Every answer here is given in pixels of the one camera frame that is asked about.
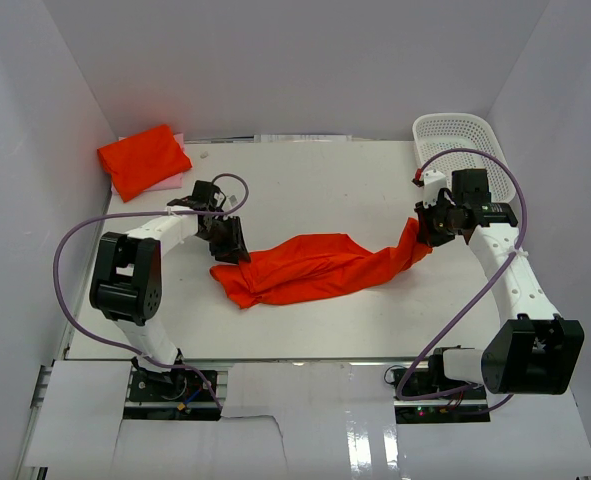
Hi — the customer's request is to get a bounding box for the orange t-shirt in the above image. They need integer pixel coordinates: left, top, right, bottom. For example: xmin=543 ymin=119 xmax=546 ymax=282
xmin=97 ymin=124 xmax=192 ymax=202
xmin=210 ymin=218 xmax=432 ymax=309

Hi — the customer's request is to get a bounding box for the aluminium frame rail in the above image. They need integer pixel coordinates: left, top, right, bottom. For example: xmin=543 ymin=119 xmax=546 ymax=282
xmin=15 ymin=366 xmax=52 ymax=480

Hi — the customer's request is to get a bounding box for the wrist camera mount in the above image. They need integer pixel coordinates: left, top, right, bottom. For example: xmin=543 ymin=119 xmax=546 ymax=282
xmin=412 ymin=168 xmax=447 ymax=208
xmin=215 ymin=191 xmax=239 ymax=211

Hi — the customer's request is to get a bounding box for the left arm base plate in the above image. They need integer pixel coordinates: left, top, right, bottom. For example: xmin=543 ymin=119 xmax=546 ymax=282
xmin=123 ymin=368 xmax=227 ymax=421

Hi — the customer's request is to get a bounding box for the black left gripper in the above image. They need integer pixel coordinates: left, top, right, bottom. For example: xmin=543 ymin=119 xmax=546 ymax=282
xmin=198 ymin=215 xmax=251 ymax=265

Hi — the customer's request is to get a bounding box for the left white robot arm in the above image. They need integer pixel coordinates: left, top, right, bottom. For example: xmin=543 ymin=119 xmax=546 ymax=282
xmin=89 ymin=180 xmax=250 ymax=399

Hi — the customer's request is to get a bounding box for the white perforated plastic basket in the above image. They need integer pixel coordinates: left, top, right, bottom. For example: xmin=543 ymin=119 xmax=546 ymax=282
xmin=412 ymin=113 xmax=516 ymax=203

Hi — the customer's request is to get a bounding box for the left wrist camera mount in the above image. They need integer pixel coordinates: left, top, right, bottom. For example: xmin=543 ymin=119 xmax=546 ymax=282
xmin=215 ymin=191 xmax=239 ymax=211

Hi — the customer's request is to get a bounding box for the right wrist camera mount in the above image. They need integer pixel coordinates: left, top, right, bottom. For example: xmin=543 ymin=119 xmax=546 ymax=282
xmin=412 ymin=168 xmax=447 ymax=208

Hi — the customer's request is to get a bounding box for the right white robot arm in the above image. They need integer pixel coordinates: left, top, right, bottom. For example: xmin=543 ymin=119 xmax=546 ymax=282
xmin=415 ymin=169 xmax=584 ymax=399

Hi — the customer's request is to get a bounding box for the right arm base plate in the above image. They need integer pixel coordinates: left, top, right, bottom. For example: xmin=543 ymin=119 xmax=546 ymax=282
xmin=394 ymin=365 xmax=490 ymax=425

